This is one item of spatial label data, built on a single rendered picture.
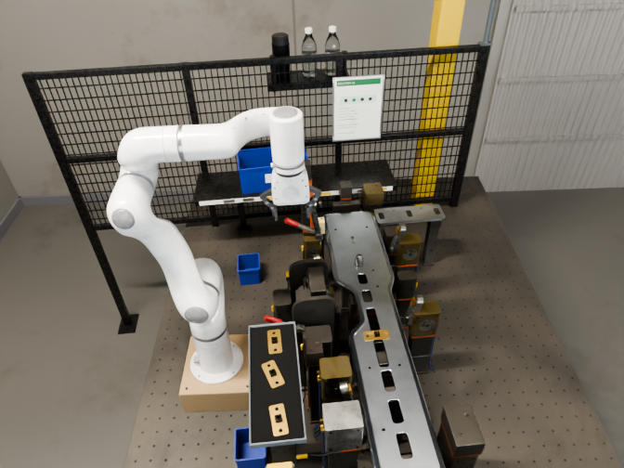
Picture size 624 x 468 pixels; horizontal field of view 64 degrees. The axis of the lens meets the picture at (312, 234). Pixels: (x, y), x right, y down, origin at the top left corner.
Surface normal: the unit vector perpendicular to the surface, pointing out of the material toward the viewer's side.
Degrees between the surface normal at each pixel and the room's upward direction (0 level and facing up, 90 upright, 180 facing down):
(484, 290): 0
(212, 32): 90
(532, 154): 90
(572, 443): 0
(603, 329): 0
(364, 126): 90
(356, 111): 90
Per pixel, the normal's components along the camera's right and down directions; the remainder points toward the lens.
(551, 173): 0.03, 0.65
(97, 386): -0.03, -0.76
